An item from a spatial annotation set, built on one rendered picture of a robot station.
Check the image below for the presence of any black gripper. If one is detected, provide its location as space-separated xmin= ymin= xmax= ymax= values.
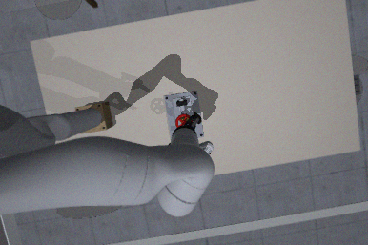
xmin=174 ymin=112 xmax=201 ymax=132

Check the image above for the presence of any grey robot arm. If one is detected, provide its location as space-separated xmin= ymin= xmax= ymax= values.
xmin=0 ymin=105 xmax=215 ymax=217

